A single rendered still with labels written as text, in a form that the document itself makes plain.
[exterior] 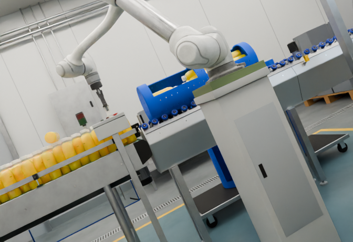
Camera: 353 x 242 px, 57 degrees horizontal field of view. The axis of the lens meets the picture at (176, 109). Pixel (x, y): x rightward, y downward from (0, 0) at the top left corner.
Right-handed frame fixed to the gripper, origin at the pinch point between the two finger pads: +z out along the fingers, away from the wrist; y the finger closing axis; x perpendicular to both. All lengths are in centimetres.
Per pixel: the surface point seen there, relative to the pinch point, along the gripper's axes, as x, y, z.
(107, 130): 5.1, -21.1, 11.7
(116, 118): -2.2, -21.0, 7.2
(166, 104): -37.2, 0.0, 11.7
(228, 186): -68, 55, 97
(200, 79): -66, -1, 5
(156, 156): -16.4, 2.0, 40.4
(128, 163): 2.2, -18.1, 34.3
